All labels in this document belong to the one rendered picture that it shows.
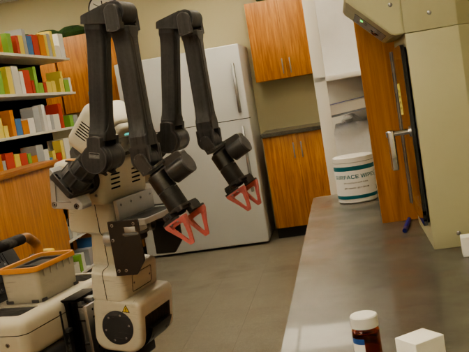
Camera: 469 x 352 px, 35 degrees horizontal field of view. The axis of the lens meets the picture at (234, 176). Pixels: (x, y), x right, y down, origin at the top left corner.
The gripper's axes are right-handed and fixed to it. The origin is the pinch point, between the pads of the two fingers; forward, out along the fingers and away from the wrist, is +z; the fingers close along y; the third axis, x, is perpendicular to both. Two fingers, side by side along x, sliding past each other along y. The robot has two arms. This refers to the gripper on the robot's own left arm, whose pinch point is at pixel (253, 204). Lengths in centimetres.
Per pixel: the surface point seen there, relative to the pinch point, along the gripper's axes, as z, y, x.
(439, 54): -2, -52, -76
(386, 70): -8, -18, -60
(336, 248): 22, -45, -30
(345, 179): 9.7, 16.6, -24.3
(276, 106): -81, 471, 117
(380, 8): -17, -54, -72
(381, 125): 3, -18, -51
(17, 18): -302, 416, 270
